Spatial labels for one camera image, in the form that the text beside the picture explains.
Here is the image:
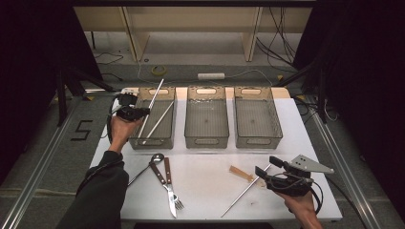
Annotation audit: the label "yellow tape roll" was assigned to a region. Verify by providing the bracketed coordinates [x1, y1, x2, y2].
[150, 65, 167, 77]

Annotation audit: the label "left hand-held gripper cable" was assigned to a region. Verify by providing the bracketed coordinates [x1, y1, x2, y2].
[75, 94, 125, 196]

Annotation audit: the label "right hand-held gripper cable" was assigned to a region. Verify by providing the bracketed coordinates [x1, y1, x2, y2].
[270, 173, 324, 216]

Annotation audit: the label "thin black floor cable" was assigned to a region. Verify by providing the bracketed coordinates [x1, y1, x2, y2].
[94, 52, 124, 82]

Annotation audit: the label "metal chopstick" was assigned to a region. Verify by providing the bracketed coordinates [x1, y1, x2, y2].
[221, 163, 272, 219]

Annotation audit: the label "hand-held gripper cable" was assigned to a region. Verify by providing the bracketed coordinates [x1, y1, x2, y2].
[75, 94, 125, 196]
[270, 173, 324, 216]

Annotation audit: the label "metal floor rail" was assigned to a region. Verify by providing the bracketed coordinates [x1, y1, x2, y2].
[0, 94, 84, 229]
[307, 104, 383, 229]

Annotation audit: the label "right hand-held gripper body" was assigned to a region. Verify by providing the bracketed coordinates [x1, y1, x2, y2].
[266, 155, 335, 198]

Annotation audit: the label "black cable bundle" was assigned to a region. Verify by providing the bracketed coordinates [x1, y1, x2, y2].
[256, 7, 299, 70]

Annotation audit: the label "white floor cable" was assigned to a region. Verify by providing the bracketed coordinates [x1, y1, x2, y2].
[137, 58, 275, 89]

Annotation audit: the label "wooden-handled knife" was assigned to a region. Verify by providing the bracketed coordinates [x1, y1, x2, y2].
[149, 162, 178, 219]

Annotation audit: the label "small wooden spoon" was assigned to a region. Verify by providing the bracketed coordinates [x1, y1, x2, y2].
[228, 165, 266, 188]

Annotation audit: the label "person's left hand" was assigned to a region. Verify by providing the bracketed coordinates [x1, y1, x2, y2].
[108, 115, 144, 153]

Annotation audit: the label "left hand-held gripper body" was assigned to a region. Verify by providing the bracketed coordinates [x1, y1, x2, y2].
[115, 89, 141, 122]

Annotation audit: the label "beige wooden desk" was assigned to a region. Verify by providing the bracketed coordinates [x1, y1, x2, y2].
[74, 6, 313, 63]

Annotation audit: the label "black metal stand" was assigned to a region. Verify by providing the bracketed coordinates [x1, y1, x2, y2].
[55, 65, 116, 128]
[275, 60, 329, 123]

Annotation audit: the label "thick black floor cable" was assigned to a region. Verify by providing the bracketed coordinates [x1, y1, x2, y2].
[324, 176, 367, 229]

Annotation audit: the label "grey translucent plastic bin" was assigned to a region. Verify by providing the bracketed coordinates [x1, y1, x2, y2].
[233, 86, 284, 150]
[126, 86, 178, 150]
[184, 86, 230, 150]

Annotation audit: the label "white power strip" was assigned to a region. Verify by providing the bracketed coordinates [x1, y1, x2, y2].
[197, 73, 226, 81]

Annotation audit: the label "wooden-handled fork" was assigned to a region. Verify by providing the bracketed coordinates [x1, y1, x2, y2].
[163, 156, 185, 211]

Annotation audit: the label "white table cover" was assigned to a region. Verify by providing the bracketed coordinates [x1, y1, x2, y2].
[90, 96, 343, 222]

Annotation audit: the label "person's right hand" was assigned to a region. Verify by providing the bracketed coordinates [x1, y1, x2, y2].
[276, 190, 319, 223]

